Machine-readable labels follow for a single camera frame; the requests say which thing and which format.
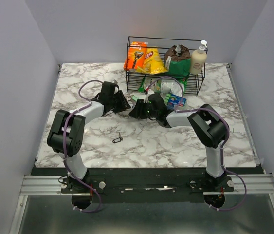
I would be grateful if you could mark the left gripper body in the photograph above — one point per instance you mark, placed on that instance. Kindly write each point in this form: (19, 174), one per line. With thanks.
(115, 101)

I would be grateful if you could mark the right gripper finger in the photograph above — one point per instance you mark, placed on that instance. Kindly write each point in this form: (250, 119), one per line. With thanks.
(136, 111)
(145, 111)

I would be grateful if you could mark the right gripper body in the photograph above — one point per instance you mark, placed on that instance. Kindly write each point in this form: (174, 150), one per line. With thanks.
(155, 113)

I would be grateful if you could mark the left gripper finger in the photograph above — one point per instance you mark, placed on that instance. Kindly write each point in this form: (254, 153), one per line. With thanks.
(121, 100)
(121, 108)

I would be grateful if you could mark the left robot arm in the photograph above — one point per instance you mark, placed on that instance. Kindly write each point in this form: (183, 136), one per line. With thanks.
(67, 130)

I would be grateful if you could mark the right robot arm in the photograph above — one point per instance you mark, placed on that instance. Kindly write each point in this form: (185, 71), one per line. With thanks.
(210, 128)

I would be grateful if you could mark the green key tag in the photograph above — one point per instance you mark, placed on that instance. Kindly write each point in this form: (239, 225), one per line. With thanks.
(134, 98)

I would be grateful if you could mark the blue green sponge pack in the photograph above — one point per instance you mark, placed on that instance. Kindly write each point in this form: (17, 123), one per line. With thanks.
(172, 101)

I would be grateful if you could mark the green white snack bag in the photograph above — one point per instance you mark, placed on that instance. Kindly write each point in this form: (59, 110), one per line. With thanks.
(163, 86)

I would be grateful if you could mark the black key tag with key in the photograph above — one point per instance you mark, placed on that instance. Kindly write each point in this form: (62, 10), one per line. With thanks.
(117, 140)

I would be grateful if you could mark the yellow chips bag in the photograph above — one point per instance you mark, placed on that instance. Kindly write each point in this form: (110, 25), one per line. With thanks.
(153, 63)

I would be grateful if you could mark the orange razor box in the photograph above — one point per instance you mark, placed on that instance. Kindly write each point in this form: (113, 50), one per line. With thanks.
(135, 56)

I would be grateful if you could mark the brown and green bag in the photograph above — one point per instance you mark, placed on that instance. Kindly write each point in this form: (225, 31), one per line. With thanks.
(178, 61)

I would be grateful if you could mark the cream lotion pump bottle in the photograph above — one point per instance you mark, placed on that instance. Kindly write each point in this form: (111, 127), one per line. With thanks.
(198, 58)

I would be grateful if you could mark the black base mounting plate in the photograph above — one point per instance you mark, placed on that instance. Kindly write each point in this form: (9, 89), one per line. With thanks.
(148, 185)

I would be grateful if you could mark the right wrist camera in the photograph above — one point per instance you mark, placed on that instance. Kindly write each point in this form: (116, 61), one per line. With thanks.
(147, 93)

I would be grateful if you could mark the black wire rack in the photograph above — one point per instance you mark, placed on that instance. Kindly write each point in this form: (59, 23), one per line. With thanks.
(192, 82)

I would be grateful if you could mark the aluminium rail frame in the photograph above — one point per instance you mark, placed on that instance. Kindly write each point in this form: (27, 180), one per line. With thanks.
(44, 209)

